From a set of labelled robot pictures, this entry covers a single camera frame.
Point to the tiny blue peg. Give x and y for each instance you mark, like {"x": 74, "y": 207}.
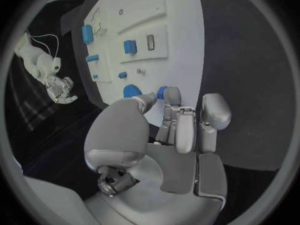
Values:
{"x": 95, "y": 77}

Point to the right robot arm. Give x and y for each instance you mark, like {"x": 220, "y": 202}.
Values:
{"x": 35, "y": 58}

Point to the small blue peg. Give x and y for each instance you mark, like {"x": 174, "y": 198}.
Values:
{"x": 161, "y": 91}

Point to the short blue peg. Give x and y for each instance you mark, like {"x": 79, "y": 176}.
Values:
{"x": 122, "y": 75}

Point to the blue gear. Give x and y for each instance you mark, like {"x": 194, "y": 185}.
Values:
{"x": 131, "y": 91}

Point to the white task board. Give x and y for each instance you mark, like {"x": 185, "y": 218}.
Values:
{"x": 145, "y": 46}

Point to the blue block plug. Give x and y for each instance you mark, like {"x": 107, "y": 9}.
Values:
{"x": 130, "y": 46}

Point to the long blue cylinder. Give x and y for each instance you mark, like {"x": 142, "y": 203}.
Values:
{"x": 92, "y": 58}

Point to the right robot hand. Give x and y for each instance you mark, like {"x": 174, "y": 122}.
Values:
{"x": 58, "y": 89}

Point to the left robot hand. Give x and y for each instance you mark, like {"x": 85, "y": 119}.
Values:
{"x": 182, "y": 165}

